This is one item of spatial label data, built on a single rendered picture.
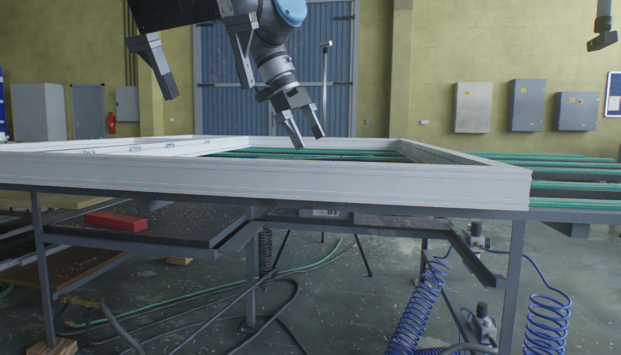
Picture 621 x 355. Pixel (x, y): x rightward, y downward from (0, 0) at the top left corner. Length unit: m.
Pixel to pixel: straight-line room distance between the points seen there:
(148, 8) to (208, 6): 0.09
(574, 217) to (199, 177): 0.71
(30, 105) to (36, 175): 9.99
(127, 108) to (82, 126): 1.72
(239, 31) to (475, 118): 7.04
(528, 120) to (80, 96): 11.15
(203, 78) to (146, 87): 1.43
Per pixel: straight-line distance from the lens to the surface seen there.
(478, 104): 7.40
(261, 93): 0.84
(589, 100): 8.39
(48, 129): 10.46
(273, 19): 0.73
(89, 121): 10.21
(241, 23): 0.46
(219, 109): 7.87
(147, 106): 8.52
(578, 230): 0.78
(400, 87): 6.84
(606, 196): 1.07
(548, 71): 8.26
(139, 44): 0.54
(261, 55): 0.82
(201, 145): 1.52
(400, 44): 7.01
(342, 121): 7.07
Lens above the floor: 1.00
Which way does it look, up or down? 6 degrees down
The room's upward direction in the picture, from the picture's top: 1 degrees clockwise
